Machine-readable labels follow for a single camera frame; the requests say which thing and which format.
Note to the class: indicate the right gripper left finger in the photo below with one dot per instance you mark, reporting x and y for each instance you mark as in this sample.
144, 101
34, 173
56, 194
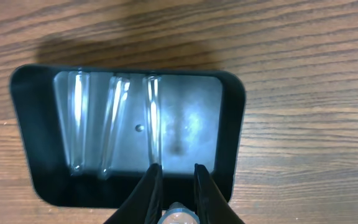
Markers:
145, 199

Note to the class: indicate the clear test tube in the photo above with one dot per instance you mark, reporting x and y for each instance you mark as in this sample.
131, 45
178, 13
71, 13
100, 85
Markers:
154, 121
113, 124
78, 124
178, 216

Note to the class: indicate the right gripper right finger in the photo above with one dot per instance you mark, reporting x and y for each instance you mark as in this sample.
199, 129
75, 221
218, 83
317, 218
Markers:
208, 202

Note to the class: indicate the black tray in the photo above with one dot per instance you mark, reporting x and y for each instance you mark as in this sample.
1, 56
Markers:
36, 130

